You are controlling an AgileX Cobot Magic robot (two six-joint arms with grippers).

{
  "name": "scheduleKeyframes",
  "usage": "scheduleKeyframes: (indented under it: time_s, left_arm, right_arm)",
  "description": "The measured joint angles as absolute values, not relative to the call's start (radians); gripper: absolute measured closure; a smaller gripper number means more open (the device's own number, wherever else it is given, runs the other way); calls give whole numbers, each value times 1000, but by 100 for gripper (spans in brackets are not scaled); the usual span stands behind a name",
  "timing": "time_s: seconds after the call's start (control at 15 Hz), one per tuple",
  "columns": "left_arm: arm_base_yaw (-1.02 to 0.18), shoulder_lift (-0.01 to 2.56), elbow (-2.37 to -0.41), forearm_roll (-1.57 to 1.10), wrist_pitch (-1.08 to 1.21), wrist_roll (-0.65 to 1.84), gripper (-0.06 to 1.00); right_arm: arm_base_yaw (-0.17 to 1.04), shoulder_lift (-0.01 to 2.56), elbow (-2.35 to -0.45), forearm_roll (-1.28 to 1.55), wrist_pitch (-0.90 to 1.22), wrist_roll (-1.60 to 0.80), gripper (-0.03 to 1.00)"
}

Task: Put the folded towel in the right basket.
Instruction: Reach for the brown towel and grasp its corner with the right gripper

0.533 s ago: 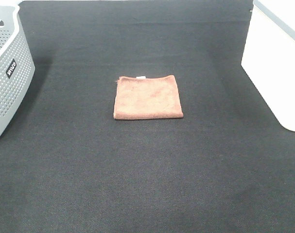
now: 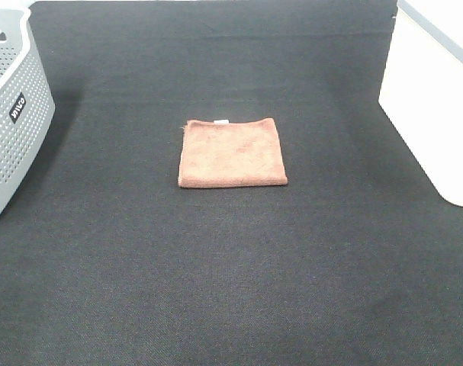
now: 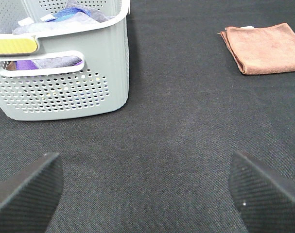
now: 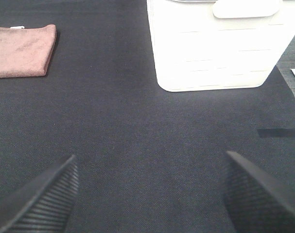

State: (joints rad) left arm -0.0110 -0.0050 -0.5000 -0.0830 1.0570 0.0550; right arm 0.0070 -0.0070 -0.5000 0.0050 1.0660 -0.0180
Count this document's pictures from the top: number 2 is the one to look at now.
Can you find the brown towel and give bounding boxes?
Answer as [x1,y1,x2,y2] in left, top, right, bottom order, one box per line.
[178,117,288,188]

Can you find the black table mat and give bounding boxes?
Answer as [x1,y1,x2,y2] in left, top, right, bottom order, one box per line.
[0,1,463,365]

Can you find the white storage box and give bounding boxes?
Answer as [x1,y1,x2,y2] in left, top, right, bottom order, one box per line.
[378,1,463,207]

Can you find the grey perforated laundry basket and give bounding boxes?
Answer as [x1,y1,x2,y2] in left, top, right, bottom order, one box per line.
[0,6,55,214]

